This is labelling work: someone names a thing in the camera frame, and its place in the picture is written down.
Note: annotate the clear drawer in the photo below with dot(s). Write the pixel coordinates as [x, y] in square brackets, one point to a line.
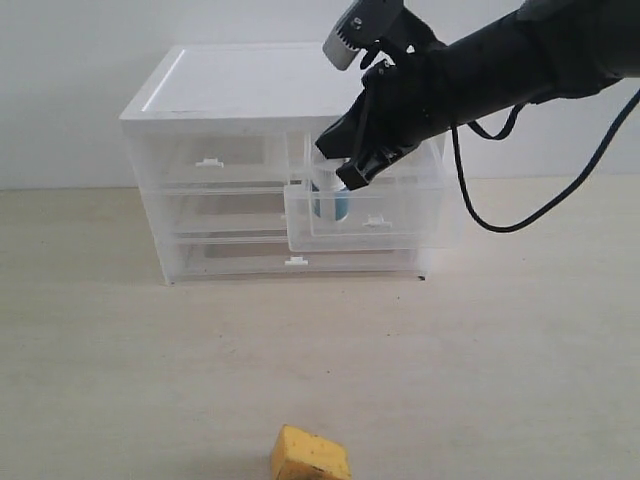
[189, 160]
[412, 205]
[188, 259]
[199, 211]

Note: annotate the yellow sponge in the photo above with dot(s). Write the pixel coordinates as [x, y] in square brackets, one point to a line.
[298, 454]

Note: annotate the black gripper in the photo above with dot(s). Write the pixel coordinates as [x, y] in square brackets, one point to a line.
[380, 128]

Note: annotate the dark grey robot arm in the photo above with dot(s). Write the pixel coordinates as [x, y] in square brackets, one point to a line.
[542, 51]

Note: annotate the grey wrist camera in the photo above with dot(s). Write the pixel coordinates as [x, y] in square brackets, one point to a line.
[362, 24]

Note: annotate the white plastic drawer cabinet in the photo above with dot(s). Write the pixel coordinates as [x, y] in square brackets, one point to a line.
[251, 89]

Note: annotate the white blue pill bottle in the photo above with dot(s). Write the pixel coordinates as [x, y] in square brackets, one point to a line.
[329, 195]

